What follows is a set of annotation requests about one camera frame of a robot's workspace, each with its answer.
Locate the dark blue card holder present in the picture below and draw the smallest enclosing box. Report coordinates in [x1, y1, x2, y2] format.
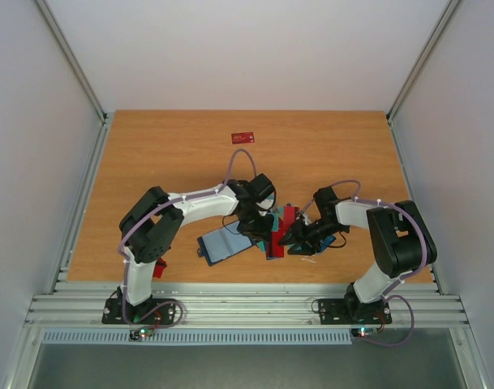
[197, 227, 254, 267]

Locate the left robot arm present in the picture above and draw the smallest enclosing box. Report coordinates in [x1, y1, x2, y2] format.
[118, 174, 277, 324]

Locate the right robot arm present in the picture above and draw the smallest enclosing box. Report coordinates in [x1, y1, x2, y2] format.
[279, 186, 437, 324]

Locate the blue VIP card right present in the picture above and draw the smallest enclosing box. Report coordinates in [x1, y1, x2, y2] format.
[317, 235, 336, 254]

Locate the red card pile centre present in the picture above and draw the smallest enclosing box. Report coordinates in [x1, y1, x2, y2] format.
[278, 205, 299, 231]

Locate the lone red card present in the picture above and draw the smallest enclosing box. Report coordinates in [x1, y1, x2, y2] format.
[231, 132, 255, 144]

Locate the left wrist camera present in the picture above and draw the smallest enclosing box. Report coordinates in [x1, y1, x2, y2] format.
[257, 193, 277, 212]

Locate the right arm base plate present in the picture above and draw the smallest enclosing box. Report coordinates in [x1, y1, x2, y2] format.
[318, 298, 393, 326]

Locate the grey cable duct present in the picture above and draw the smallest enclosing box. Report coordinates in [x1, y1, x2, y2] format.
[42, 328, 352, 346]

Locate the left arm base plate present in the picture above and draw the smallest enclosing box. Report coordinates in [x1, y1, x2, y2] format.
[101, 297, 179, 326]

